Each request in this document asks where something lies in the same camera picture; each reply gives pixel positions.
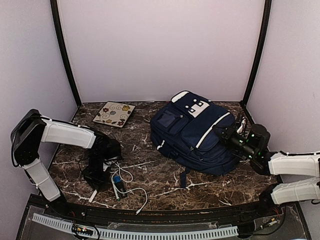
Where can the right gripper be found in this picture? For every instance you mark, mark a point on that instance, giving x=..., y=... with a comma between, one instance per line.
x=229, y=131

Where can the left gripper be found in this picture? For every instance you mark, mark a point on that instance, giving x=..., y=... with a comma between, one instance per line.
x=98, y=182

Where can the red capped white marker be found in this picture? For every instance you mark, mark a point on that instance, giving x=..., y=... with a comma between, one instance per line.
x=93, y=196

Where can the white charger with cable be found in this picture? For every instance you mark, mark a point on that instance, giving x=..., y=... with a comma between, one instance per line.
x=116, y=170

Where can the navy blue student backpack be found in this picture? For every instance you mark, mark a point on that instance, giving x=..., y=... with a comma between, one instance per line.
x=185, y=130

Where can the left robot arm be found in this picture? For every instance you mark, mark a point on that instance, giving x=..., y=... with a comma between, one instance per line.
x=35, y=129

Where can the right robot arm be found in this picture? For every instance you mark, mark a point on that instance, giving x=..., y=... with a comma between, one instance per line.
x=254, y=148

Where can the green capped white marker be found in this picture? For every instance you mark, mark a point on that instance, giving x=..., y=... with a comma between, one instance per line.
x=115, y=190

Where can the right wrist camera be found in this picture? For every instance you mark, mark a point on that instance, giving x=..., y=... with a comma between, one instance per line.
x=241, y=124

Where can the grey slotted cable duct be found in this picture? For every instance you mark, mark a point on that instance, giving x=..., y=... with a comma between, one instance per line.
x=121, y=231

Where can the right black frame post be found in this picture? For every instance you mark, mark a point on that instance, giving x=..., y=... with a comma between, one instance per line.
x=258, y=52

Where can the black frame post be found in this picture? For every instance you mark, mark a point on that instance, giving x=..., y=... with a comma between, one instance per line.
x=63, y=51
x=258, y=52

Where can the left black frame post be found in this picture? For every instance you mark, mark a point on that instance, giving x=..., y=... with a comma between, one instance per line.
x=63, y=51

